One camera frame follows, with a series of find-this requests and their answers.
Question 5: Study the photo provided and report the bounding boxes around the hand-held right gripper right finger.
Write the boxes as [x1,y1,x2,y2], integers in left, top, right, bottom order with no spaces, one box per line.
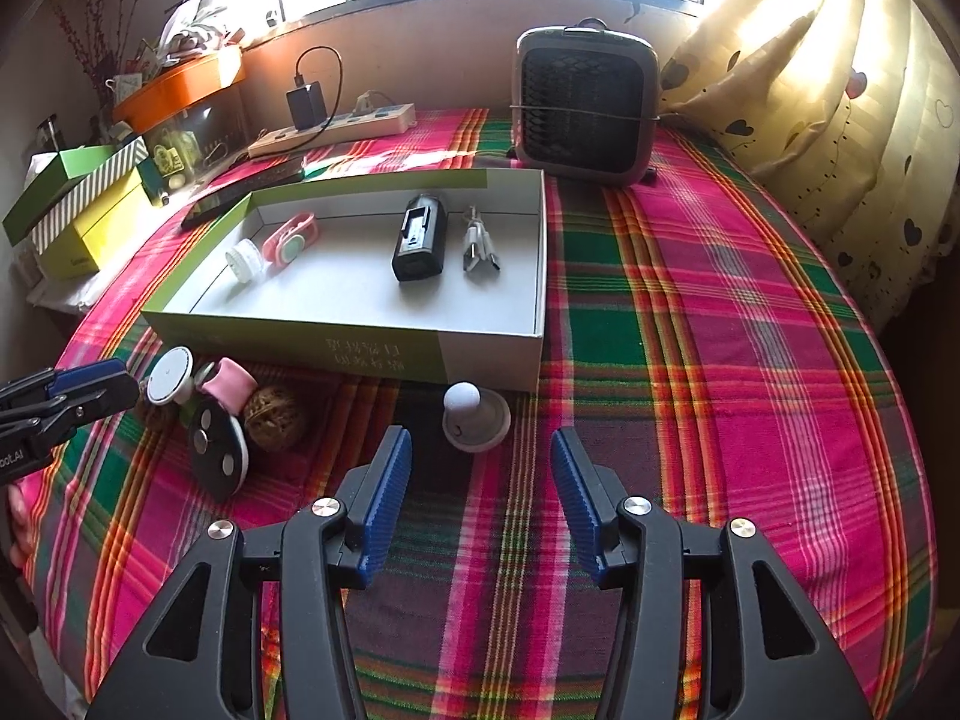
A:
[550,427,875,720]

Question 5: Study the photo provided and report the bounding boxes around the black round disc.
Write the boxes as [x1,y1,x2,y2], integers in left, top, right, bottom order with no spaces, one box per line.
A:
[182,388,251,502]

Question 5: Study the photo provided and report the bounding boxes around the pink cup roller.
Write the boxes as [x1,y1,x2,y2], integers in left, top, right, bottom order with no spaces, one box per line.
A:
[201,358,257,415]

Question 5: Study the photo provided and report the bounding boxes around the black charger adapter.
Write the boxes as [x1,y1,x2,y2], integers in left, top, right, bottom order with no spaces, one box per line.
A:
[286,81,327,131]

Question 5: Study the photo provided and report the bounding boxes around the green white cardboard box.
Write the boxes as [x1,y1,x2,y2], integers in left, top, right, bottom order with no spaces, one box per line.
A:
[141,167,547,393]

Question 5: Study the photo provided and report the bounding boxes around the pink mint clip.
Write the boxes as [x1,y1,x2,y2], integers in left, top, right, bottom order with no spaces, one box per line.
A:
[262,211,320,269]

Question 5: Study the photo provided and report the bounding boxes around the black charger cable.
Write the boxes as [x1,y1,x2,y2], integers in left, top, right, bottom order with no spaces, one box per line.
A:
[289,45,342,125]

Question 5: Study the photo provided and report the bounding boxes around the white power strip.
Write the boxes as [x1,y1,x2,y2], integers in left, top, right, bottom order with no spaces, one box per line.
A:
[247,101,417,160]

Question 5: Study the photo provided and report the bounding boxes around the heart print curtain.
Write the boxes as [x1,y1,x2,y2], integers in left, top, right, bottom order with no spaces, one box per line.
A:
[750,0,960,331]

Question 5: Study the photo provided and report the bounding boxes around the clear glass tank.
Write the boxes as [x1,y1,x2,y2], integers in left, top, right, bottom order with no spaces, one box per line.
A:
[139,86,252,181]

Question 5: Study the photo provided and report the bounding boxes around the grey space heater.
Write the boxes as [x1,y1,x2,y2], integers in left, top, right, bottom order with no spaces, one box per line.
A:
[510,19,662,185]

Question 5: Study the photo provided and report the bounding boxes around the white plastic bag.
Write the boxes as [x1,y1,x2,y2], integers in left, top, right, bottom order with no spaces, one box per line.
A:
[154,0,230,53]

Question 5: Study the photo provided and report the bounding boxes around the white ball knob mount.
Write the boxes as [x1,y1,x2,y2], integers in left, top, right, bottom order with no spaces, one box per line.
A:
[441,382,512,452]

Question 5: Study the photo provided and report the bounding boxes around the red flower branches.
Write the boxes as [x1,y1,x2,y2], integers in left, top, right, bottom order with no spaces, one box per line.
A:
[49,0,162,102]

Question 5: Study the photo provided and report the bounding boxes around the black cylindrical device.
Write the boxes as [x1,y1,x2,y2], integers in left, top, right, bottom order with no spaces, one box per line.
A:
[391,193,449,284]

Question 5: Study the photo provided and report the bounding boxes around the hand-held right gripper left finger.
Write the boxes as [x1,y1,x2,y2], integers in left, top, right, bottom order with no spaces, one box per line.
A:
[86,425,413,720]

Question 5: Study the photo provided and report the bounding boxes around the black smartphone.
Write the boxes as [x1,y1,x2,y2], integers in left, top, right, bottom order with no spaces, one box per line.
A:
[180,169,305,230]

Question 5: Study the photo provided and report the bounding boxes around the person's left hand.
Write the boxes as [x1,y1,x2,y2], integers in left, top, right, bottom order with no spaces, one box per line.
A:
[6,480,37,571]

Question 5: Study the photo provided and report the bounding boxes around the white ribbed cap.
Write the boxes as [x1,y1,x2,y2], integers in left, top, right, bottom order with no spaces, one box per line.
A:
[225,238,265,286]

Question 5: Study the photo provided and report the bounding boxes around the white green round roller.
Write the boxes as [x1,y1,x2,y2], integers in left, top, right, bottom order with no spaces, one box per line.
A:
[145,346,218,410]

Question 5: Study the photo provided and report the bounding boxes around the white usb cable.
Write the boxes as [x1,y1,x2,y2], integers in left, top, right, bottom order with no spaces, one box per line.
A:
[459,204,502,278]

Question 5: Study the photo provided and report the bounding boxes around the orange tray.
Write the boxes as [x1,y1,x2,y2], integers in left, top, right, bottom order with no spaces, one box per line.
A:
[112,45,247,132]

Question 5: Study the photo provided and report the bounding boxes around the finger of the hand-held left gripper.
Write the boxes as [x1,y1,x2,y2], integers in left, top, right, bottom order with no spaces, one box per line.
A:
[0,358,130,410]
[0,373,141,445]

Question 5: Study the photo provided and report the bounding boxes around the striped box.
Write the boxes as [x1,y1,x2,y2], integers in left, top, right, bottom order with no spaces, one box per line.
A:
[30,136,151,256]

